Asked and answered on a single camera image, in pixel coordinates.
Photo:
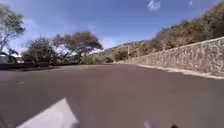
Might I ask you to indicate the pole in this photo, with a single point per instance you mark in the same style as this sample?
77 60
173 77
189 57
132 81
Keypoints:
128 52

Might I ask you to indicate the grey asphalt road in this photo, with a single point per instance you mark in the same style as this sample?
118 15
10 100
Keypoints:
113 93

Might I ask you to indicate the wide spreading tree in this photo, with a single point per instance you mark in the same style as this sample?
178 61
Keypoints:
80 42

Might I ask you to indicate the robot's own part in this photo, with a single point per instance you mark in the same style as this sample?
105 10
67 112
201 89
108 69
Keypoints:
149 124

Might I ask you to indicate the pale roadside strip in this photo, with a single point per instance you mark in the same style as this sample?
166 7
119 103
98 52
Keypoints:
186 71

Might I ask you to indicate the low dark roadside hedge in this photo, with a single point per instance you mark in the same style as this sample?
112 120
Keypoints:
33 65

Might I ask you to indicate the bushy dry hillside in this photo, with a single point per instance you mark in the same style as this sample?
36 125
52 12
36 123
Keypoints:
186 33

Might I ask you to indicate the tall pale tree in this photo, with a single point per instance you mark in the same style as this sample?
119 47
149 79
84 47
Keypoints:
9 26

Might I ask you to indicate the rough stone retaining wall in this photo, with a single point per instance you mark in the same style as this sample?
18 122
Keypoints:
193 56

